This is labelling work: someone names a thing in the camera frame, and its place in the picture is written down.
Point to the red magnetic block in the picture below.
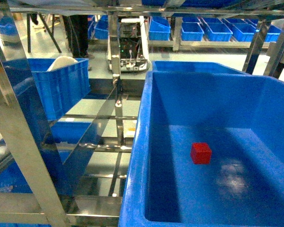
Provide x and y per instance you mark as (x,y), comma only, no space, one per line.
(200,153)

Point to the blue crate behind large crate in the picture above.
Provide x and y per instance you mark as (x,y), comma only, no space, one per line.
(194,66)

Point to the blue crate left with plate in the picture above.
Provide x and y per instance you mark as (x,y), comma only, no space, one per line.
(60,89)

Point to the white round plate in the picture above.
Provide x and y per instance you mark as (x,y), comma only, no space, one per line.
(62,61)

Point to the large blue plastic crate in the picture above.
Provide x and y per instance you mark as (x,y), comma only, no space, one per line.
(241,118)

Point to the person in black trousers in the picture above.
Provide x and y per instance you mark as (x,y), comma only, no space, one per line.
(76,28)

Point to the electronics cart with wires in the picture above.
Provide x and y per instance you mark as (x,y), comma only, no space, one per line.
(133,44)

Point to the stainless steel shelf frame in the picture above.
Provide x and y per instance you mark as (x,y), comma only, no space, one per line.
(28,136)

